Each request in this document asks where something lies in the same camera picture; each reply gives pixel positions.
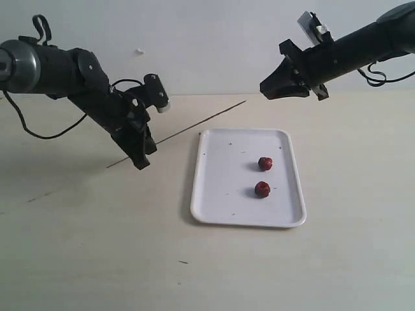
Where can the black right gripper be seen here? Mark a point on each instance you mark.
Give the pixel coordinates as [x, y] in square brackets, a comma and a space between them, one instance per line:
[314, 66]

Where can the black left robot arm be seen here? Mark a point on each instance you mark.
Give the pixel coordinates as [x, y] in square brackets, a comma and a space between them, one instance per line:
[76, 74]

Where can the red jujube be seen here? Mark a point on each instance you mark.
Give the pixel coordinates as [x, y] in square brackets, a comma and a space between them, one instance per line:
[265, 163]
[262, 189]

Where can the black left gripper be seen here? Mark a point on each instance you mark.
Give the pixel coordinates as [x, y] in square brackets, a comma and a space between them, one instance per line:
[125, 121]

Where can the white rectangular plastic tray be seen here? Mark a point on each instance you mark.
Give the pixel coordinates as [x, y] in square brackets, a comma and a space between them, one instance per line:
[226, 173]

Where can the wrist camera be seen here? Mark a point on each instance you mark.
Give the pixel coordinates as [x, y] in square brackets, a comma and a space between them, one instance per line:
[317, 32]
[155, 93]

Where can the thin bamboo skewer stick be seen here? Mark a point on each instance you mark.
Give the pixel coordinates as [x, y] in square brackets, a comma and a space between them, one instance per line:
[187, 129]

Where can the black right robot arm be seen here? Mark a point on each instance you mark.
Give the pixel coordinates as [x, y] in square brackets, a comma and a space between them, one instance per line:
[390, 36]

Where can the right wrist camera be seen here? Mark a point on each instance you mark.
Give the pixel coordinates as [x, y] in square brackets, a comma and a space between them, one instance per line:
[317, 32]

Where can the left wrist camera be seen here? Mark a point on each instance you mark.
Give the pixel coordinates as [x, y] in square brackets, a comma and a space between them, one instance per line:
[155, 93]

